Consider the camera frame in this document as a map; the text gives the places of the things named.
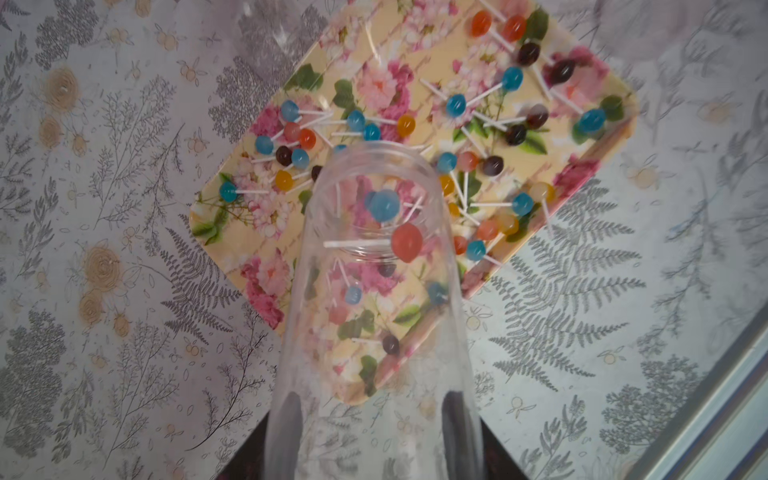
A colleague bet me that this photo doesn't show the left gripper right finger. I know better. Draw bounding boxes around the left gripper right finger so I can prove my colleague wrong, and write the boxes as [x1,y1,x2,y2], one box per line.
[441,389,529,480]

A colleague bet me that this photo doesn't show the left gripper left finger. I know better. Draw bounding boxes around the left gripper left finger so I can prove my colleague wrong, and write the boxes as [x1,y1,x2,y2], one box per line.
[215,389,305,480]

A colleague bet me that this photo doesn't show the clear candy jar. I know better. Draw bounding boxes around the clear candy jar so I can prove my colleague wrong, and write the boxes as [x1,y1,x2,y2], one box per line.
[269,141,480,479]

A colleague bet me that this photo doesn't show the red lollipop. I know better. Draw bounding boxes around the red lollipop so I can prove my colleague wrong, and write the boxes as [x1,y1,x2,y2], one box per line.
[323,223,424,263]

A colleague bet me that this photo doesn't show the blue lollipop in jar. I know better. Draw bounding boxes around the blue lollipop in jar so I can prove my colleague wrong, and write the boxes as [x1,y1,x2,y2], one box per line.
[364,189,400,223]

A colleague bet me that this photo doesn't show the poured candies on tray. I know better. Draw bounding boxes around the poured candies on tray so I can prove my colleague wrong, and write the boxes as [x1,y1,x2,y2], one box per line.
[218,8,610,355]

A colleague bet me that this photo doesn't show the floral yellow tray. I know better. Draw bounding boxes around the floral yellow tray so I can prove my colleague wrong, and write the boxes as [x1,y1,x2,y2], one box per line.
[190,1,637,405]

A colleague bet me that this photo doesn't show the aluminium front rail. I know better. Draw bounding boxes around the aluminium front rail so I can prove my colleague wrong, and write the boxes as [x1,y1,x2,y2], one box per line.
[627,309,767,479]

